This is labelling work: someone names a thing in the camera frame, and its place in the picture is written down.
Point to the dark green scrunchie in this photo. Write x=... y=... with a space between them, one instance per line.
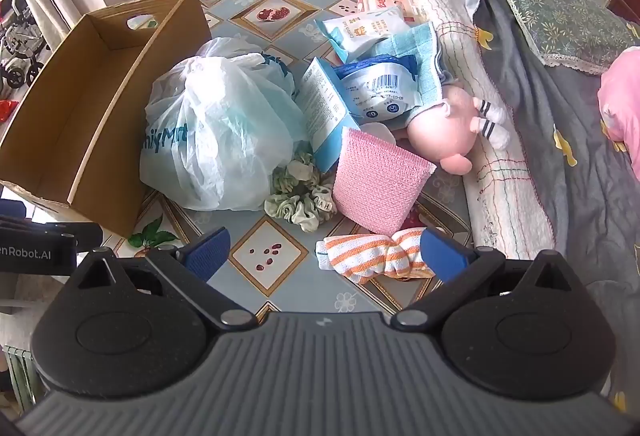
x=295 y=173

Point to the brown cardboard box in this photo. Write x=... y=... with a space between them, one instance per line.
x=65 y=115

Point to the blue wipes packet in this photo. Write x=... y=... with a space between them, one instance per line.
x=380 y=90

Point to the green slatted object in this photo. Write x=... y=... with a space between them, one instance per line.
x=17 y=381

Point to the fruit print mat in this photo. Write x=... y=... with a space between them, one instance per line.
x=280 y=256

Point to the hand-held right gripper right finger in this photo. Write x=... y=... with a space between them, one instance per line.
x=442 y=256

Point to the green floral pillow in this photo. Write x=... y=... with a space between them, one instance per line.
x=550 y=15

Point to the pink scouring sponge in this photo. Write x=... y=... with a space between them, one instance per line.
x=375 y=181

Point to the small red bag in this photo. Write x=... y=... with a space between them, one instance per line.
x=7 y=109

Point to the light green scrunchie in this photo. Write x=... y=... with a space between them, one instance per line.
x=290 y=213

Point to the pink spotted garment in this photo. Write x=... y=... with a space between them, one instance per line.
x=622 y=105

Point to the white plastic shopping bag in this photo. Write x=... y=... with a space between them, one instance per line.
x=215 y=130

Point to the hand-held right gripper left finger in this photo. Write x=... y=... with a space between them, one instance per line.
x=207 y=253

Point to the white wipes packet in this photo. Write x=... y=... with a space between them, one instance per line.
x=360 y=33

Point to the grey blanket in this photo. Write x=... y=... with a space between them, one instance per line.
x=575 y=196

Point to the pink wipes packet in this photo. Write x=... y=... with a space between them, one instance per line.
x=390 y=0

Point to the orange striped towel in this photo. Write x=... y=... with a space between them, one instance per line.
x=365 y=256

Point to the folded stroller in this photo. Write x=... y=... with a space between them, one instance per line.
x=20 y=50

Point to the white stitched quilt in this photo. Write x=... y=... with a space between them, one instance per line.
x=450 y=5

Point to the light blue carton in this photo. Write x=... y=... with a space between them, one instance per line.
x=320 y=110

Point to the pink plush toy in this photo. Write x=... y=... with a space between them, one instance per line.
x=440 y=130

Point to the blue towel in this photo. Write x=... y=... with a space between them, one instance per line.
x=422 y=50

